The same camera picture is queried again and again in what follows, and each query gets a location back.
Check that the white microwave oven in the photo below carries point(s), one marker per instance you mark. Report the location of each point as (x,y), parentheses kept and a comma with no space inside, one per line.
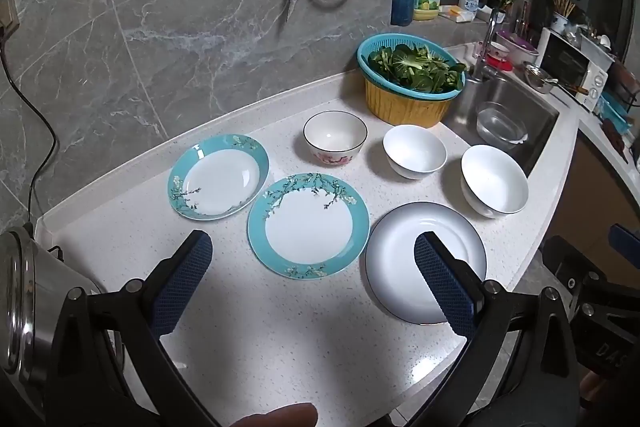
(575,62)

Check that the teal colander basket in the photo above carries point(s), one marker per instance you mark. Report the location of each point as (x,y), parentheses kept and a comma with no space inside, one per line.
(367,69)

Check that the stainless steel sink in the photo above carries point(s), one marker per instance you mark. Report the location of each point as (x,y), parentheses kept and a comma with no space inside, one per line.
(530,107)

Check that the white bowl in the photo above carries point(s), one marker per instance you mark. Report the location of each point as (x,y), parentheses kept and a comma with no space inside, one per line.
(415,152)
(495,182)

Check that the clear glass bowl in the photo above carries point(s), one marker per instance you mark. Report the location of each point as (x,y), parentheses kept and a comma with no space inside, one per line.
(500,124)

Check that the metal strainer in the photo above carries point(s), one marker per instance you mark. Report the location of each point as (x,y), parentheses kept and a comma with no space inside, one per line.
(537,77)

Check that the small teal floral plate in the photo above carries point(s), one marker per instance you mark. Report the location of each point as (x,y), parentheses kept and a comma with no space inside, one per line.
(217,179)

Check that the floral bowl with dark rim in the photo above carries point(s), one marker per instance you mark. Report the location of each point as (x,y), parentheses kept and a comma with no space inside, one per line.
(332,137)

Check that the blue cup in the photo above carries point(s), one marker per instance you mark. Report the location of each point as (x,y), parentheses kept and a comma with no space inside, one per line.
(402,7)

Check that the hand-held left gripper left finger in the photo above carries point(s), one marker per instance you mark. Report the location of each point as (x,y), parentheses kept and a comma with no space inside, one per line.
(185,277)

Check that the large teal floral plate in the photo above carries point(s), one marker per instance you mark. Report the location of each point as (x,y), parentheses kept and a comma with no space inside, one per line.
(307,227)

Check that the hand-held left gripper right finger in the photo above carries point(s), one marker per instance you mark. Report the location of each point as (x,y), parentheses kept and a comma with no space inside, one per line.
(442,282)

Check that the chrome faucet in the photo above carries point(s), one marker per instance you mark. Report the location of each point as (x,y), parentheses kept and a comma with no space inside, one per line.
(487,42)

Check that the chopstick holder with chopsticks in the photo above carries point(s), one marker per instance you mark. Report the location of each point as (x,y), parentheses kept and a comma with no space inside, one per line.
(560,19)

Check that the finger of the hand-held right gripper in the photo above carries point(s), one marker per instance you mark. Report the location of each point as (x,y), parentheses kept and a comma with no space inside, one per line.
(627,244)
(570,267)

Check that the person's left hand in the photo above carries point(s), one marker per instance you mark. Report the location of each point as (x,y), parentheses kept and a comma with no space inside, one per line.
(280,414)

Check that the white plate with dark rim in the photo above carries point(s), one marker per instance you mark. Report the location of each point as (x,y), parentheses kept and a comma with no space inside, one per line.
(395,257)

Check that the stainless steel kettle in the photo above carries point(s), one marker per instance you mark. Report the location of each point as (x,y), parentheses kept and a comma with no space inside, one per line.
(30,297)

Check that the yellow and white sponge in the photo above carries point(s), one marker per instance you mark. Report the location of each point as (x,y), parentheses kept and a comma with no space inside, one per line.
(457,13)

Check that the green leafy vegetables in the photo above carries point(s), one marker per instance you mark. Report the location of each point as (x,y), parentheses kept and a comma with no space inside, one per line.
(415,67)

